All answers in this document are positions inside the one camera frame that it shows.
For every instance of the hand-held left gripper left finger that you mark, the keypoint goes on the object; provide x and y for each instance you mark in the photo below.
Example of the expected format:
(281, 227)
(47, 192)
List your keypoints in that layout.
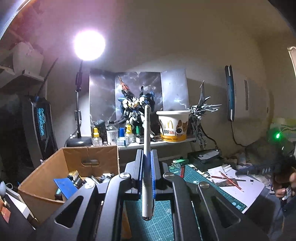
(139, 173)

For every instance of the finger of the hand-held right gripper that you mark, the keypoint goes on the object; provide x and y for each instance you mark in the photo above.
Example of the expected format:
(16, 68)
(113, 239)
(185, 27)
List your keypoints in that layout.
(252, 169)

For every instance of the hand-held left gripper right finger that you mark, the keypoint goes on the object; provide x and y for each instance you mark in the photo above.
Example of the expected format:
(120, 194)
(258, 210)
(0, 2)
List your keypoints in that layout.
(154, 173)

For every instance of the silver pen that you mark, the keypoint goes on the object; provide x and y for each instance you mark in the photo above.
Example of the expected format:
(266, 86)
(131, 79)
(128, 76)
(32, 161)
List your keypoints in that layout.
(146, 139)

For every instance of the blue booklet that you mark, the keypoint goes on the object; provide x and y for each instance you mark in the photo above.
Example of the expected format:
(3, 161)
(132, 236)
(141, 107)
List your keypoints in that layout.
(66, 186)

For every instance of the printed cardboard box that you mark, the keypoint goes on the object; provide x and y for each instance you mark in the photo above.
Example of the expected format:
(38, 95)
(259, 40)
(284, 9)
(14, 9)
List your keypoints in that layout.
(41, 185)

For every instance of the person's right hand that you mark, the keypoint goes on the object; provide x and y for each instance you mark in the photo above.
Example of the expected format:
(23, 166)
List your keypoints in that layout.
(285, 188)

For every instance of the red pencil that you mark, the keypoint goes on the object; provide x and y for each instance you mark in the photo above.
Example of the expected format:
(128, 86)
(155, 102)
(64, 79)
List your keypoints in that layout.
(231, 182)
(223, 177)

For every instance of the green plastic part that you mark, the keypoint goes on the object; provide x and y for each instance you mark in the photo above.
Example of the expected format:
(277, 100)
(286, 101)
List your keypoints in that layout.
(178, 161)

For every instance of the small red tool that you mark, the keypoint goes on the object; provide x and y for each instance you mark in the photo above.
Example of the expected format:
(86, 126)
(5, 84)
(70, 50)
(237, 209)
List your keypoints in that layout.
(182, 171)

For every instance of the white paper sheet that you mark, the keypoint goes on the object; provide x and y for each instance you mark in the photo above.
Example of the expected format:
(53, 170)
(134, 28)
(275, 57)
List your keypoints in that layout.
(219, 172)

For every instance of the white crumpled wrapper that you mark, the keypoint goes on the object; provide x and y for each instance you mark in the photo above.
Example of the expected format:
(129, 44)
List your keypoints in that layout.
(287, 192)

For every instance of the white desk shelf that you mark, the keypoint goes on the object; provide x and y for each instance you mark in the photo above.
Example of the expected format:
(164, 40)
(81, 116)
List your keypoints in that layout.
(175, 141)

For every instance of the yellow cap bottle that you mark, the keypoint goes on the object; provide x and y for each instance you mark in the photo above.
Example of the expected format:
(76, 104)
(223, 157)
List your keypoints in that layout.
(96, 138)
(129, 135)

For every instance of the blue cap bottle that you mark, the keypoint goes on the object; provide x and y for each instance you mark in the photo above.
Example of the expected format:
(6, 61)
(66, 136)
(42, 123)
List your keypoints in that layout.
(121, 138)

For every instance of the green cutting mat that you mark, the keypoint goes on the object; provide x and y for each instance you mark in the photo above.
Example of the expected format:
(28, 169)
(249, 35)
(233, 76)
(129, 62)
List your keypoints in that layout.
(161, 217)

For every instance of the clear glass bottle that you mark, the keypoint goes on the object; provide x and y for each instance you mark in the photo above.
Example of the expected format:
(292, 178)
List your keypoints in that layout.
(111, 136)

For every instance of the dog print paper bucket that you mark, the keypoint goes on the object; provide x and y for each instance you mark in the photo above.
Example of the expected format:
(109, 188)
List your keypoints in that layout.
(173, 129)

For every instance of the black case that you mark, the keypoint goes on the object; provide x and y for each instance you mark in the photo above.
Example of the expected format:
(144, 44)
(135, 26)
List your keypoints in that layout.
(203, 160)

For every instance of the white blue robot model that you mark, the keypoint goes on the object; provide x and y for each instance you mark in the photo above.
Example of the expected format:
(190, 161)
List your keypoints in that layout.
(129, 111)

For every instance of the black desk lamp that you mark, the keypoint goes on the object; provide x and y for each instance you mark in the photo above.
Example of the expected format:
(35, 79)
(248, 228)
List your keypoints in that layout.
(77, 141)

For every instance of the dark spiky winged model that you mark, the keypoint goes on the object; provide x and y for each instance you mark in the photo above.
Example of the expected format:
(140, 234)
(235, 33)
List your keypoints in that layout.
(196, 115)

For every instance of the black computer tower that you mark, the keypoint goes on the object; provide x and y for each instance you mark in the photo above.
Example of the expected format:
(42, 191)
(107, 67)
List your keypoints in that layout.
(41, 129)

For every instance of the white wall appliance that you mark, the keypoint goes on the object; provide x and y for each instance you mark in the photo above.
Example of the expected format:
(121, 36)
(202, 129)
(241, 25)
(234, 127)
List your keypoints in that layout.
(252, 97)

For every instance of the wall poster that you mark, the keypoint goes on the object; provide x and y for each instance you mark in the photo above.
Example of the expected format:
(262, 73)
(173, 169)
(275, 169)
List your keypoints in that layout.
(104, 97)

